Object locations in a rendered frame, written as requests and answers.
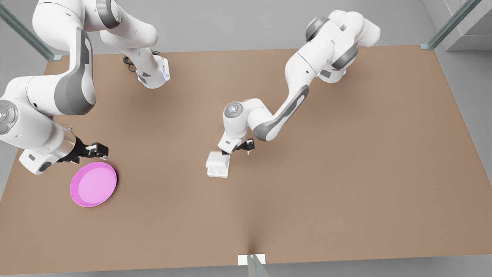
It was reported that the white egg box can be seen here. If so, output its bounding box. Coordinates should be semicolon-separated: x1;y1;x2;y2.
206;151;231;172

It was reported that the pink round plate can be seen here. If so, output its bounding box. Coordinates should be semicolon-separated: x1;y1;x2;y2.
70;162;118;208

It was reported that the black cable loop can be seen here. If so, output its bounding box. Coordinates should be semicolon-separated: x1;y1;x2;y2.
123;50;161;74

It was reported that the silver frame post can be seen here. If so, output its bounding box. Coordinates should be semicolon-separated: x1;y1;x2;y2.
420;0;483;50
238;254;269;277
0;3;62;62

